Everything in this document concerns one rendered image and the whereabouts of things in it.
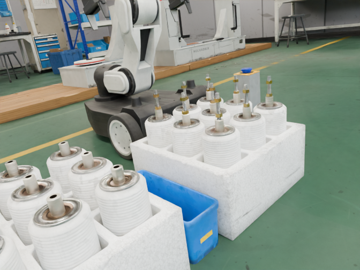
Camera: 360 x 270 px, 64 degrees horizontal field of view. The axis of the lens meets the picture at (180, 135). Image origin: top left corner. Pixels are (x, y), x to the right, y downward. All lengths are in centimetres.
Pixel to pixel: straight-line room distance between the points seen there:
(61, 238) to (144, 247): 14
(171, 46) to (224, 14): 127
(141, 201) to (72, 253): 14
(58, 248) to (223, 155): 41
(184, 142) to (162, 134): 11
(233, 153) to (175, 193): 20
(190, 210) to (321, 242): 32
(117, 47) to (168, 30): 68
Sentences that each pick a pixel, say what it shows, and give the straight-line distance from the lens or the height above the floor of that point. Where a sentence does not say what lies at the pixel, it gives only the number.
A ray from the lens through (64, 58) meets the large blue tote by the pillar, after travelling 527.
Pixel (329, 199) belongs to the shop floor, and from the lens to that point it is 94.
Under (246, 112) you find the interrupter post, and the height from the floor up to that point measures 27.
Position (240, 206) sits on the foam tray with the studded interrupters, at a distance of 74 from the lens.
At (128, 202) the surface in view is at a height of 23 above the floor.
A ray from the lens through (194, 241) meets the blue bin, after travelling 68.
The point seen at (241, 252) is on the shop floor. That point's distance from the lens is 74.
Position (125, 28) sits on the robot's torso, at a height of 53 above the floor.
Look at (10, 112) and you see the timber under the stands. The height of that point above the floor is 6.
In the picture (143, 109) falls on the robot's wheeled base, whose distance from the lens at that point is 124.
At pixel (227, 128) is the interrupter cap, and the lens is 73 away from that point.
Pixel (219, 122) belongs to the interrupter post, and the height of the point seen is 28.
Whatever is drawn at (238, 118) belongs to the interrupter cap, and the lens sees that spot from 81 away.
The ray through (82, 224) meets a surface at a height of 24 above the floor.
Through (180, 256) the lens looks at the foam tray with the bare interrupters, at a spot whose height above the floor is 8.
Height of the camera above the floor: 51
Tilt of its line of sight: 20 degrees down
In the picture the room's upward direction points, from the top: 8 degrees counter-clockwise
